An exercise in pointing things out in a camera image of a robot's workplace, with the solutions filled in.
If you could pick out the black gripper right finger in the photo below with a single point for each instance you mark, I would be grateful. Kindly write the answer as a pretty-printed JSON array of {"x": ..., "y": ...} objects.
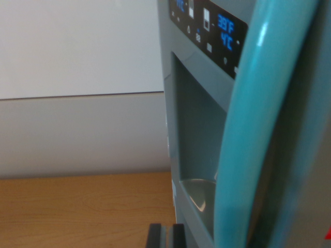
[{"x": 178, "y": 236}]

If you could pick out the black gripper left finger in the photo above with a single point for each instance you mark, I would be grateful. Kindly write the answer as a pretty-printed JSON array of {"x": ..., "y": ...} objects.
[{"x": 154, "y": 236}]

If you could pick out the black temperature display panel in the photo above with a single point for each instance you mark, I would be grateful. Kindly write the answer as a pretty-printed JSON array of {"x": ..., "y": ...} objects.
[{"x": 219, "y": 36}]

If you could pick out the grey fridge door with display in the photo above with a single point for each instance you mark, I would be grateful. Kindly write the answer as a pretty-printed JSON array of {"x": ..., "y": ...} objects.
[{"x": 196, "y": 116}]

